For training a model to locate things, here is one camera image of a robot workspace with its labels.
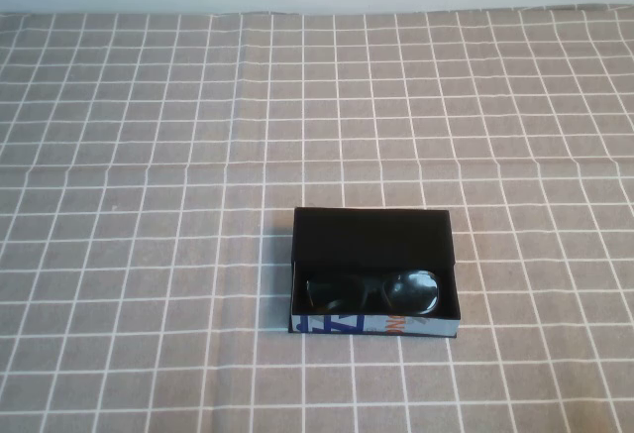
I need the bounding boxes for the black printed glasses case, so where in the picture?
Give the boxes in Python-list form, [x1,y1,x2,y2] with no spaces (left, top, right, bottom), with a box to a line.
[287,206,463,342]

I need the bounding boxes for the black framed glasses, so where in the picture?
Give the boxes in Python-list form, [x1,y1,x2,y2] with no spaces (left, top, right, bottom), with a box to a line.
[302,269,443,317]

